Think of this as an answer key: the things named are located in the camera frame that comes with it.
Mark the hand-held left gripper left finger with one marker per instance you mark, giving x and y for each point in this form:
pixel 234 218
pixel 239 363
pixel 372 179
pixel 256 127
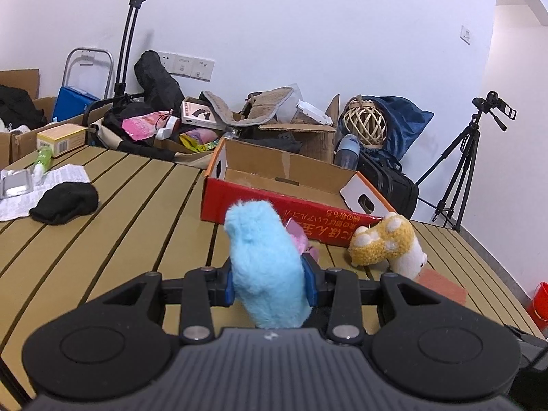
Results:
pixel 227 287

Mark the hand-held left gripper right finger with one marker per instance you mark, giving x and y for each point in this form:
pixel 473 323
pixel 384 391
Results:
pixel 310 289

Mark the light blue plush toy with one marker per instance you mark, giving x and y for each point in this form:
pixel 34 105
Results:
pixel 265 265

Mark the brown scouring sponge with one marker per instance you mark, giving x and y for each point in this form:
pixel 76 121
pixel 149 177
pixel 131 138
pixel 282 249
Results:
pixel 443 287

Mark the black knit beanie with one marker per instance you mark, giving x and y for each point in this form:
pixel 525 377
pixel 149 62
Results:
pixel 64 203

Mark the red bucket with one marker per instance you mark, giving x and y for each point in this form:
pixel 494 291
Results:
pixel 539 304

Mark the pink fabric piece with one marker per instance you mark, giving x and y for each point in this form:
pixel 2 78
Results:
pixel 299 239

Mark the yellow and white plush toy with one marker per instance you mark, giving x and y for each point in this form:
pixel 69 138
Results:
pixel 385 239

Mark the red cardboard box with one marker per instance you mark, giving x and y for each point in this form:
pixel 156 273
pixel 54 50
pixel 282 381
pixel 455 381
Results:
pixel 257 201

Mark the black suitcase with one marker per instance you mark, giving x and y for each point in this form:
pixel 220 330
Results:
pixel 385 188

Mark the blue water bottle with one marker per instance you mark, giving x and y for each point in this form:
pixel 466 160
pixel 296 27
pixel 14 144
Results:
pixel 346 152

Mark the open brown cardboard box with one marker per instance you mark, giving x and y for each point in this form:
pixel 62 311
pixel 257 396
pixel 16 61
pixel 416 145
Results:
pixel 308 141

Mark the yellow green packet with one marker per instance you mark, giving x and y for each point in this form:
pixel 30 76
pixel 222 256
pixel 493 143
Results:
pixel 195 142

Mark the woven rattan ball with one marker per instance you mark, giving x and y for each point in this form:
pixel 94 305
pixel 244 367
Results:
pixel 366 124

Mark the white box with dark picture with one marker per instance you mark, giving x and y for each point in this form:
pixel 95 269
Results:
pixel 199 113

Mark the white plastic part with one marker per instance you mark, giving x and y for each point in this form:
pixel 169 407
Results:
pixel 314 111

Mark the pink packet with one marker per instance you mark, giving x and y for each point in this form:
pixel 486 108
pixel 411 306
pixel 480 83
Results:
pixel 141 126

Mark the grey and brown fleece cloth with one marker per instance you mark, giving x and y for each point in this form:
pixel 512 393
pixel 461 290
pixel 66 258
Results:
pixel 265 107

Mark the beige folding wagon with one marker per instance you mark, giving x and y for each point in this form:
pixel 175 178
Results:
pixel 109 139

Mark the blue velvet bag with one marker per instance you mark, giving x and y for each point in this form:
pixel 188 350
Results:
pixel 406 124

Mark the printed paper leaflet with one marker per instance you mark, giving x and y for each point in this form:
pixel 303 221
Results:
pixel 64 175

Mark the black bag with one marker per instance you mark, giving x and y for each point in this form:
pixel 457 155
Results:
pixel 156 81

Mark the yellow carton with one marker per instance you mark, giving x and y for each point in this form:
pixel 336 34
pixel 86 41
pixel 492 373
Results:
pixel 64 137

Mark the green and white tube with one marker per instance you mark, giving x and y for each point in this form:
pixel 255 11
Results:
pixel 43 162

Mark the silver blister pack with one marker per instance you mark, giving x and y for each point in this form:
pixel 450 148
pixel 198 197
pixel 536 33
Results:
pixel 15 184

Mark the blue box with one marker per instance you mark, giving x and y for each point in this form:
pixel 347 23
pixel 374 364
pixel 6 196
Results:
pixel 72 102

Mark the silver folding step ladder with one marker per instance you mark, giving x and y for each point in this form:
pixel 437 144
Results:
pixel 87 62

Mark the black garment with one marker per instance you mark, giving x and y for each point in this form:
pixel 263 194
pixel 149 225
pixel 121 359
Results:
pixel 17 107

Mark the black tripod with camera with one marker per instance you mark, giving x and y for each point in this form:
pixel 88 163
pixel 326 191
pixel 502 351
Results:
pixel 469 145

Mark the white wall socket strip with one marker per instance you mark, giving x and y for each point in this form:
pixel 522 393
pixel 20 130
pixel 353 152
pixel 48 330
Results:
pixel 188 66

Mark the white wall switch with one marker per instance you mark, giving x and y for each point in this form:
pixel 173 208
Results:
pixel 466 34

